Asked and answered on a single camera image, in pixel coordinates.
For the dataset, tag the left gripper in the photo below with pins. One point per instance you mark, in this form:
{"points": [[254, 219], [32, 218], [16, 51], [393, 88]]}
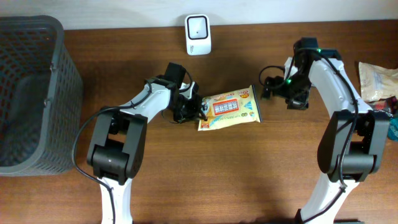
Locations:
{"points": [[193, 113]]}

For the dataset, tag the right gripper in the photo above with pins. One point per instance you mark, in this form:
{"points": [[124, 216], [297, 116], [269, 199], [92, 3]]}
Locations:
{"points": [[301, 101]]}

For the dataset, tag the yellow wet wipes pack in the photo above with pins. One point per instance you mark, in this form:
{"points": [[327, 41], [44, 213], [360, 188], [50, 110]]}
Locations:
{"points": [[231, 108]]}

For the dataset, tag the kraft paper pouch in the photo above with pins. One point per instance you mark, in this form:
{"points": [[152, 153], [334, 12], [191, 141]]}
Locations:
{"points": [[377, 82]]}

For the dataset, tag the black hex wrench set packet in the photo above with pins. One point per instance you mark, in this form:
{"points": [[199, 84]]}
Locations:
{"points": [[388, 105]]}

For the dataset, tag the teal mouthwash bottle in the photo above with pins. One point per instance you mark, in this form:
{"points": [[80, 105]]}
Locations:
{"points": [[392, 133]]}

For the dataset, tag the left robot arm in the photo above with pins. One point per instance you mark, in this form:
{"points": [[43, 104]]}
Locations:
{"points": [[117, 145]]}

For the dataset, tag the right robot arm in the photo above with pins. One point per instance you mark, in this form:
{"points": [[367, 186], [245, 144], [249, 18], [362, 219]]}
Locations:
{"points": [[353, 143]]}

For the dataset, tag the grey plastic mesh basket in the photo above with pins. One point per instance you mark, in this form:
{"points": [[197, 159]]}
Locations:
{"points": [[41, 97]]}

